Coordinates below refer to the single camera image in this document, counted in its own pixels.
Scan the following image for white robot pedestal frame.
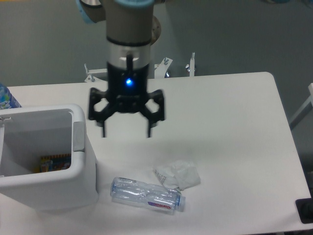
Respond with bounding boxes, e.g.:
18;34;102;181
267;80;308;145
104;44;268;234
84;52;197;83

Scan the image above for crushed clear plastic bottle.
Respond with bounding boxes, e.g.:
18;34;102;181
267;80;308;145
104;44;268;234
110;177;186;214

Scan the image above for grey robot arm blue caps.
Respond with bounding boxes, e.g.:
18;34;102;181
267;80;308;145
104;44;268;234
76;0;165;137

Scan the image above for crumpled white plastic wrapper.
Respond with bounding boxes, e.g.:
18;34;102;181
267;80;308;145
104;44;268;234
153;160;201;191

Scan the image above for colourful snack packet in bin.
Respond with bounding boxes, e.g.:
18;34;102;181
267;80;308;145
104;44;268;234
39;154;71;172

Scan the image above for white frame at right edge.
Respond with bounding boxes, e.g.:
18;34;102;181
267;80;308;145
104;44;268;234
289;83;313;130

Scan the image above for white push-lid trash can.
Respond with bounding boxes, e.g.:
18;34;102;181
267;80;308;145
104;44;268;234
0;104;98;211

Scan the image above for blue labelled bottle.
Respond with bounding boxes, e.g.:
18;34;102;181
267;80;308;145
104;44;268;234
0;84;22;110

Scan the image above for black clamp at table edge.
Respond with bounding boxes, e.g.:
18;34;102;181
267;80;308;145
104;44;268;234
295;198;313;224

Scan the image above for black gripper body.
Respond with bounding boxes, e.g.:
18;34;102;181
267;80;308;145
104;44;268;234
107;63;149;113

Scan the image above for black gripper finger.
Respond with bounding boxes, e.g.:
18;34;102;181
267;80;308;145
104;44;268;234
88;87;118;139
140;89;165;138

